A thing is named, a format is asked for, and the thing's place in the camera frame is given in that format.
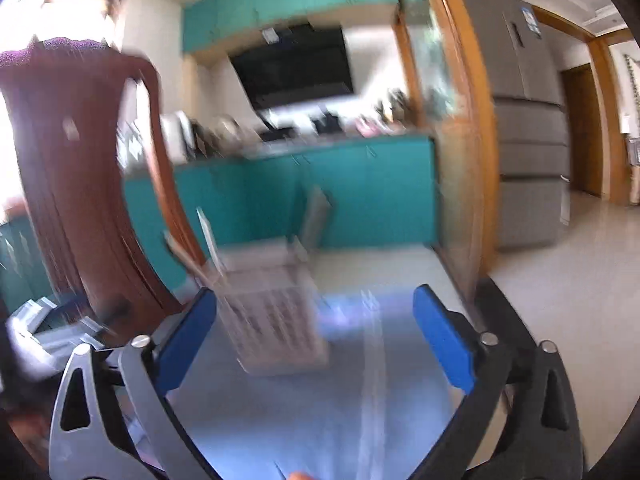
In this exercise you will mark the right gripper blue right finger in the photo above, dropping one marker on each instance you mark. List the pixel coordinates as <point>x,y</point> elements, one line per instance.
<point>540,438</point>

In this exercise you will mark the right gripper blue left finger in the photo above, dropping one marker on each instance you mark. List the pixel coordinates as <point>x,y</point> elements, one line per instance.
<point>112,418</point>

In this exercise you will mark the beige chopstick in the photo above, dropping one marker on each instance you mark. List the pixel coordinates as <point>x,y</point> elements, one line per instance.
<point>185,259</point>
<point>210,242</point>

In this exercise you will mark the white plastic utensil basket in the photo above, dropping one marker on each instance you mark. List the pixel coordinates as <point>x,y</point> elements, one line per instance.
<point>268,304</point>

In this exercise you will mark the black chopstick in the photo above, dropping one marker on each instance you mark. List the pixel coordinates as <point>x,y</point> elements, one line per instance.
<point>316,216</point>

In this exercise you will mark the teal lower kitchen cabinets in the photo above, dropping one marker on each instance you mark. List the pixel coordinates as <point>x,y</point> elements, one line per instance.
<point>383,192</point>

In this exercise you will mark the person's right hand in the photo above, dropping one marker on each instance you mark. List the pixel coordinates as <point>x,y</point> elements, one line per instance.
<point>298,475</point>

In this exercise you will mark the blue striped table cloth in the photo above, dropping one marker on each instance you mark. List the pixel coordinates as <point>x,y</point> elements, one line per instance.
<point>372,412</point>

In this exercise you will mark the silver refrigerator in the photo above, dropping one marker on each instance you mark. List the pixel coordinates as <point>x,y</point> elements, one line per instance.
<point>533,138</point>

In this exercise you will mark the wooden interior door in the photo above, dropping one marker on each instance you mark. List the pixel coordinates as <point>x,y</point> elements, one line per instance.
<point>583,115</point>

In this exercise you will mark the black range hood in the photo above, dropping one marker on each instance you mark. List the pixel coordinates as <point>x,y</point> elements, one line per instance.
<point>304,64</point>

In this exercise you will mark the glass sliding door wooden frame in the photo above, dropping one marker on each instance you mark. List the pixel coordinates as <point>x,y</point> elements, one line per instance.
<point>450,93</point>

